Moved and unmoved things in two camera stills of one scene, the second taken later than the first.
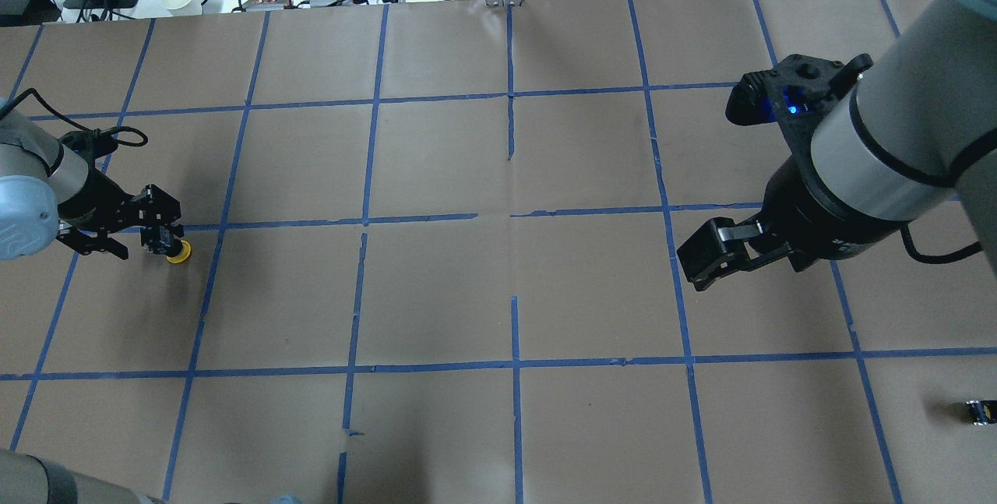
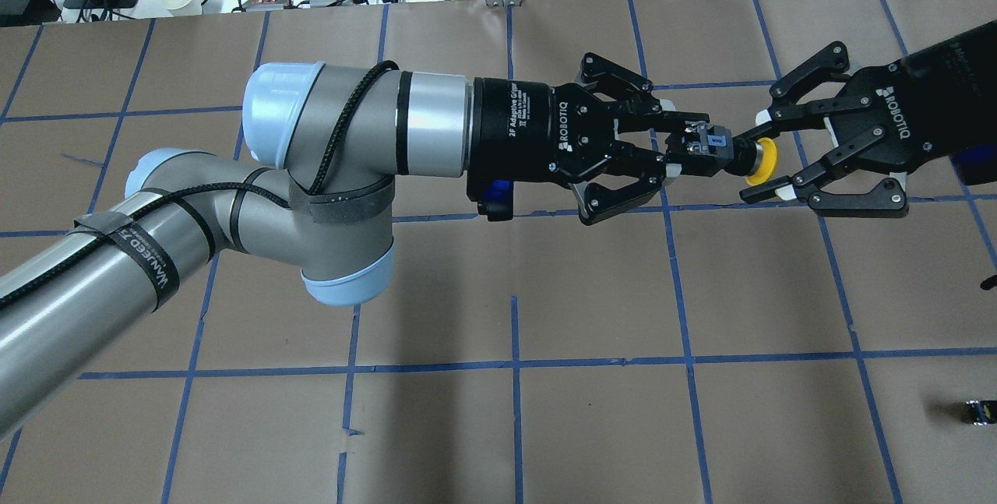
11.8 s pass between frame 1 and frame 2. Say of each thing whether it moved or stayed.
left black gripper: moved
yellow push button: moved
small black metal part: stayed
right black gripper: moved
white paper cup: stayed
